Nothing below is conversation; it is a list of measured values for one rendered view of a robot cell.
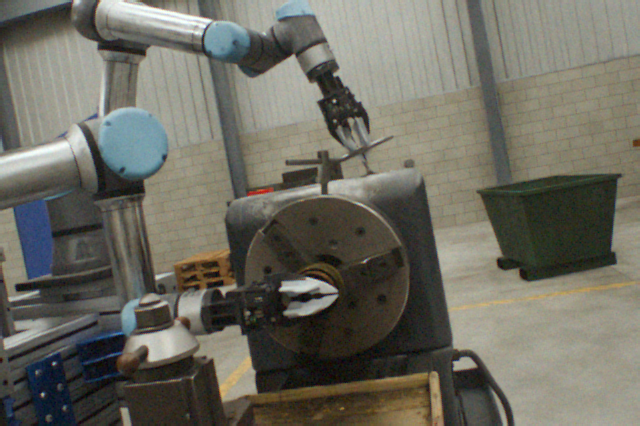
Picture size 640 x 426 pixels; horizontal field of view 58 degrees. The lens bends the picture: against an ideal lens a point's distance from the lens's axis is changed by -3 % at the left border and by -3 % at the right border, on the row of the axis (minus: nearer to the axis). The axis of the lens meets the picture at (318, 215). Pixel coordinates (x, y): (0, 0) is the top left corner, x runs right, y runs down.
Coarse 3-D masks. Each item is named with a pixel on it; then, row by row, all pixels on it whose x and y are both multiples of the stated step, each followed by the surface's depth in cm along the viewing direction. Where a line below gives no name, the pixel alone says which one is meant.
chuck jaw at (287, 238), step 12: (264, 228) 113; (276, 228) 108; (264, 240) 109; (276, 240) 109; (288, 240) 108; (276, 252) 109; (288, 252) 106; (300, 252) 106; (288, 264) 106; (300, 264) 104
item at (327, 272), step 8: (312, 264) 103; (320, 264) 103; (328, 264) 103; (304, 272) 100; (312, 272) 98; (320, 272) 99; (328, 272) 100; (336, 272) 102; (320, 280) 97; (328, 280) 97; (336, 280) 100; (336, 288) 100; (344, 288) 103; (304, 296) 104; (336, 304) 103; (320, 312) 98; (328, 312) 100
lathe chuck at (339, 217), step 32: (288, 224) 112; (320, 224) 111; (352, 224) 110; (384, 224) 109; (256, 256) 113; (352, 256) 111; (384, 288) 110; (352, 320) 112; (384, 320) 111; (320, 352) 113; (352, 352) 112
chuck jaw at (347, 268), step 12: (384, 252) 108; (396, 252) 109; (348, 264) 107; (360, 264) 104; (372, 264) 106; (384, 264) 106; (396, 264) 109; (348, 276) 103; (360, 276) 105; (372, 276) 106; (348, 288) 103
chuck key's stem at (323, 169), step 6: (324, 150) 113; (318, 156) 114; (324, 156) 113; (324, 162) 113; (318, 168) 114; (324, 168) 113; (318, 174) 114; (324, 174) 113; (318, 180) 114; (324, 180) 114; (324, 186) 114; (324, 192) 114
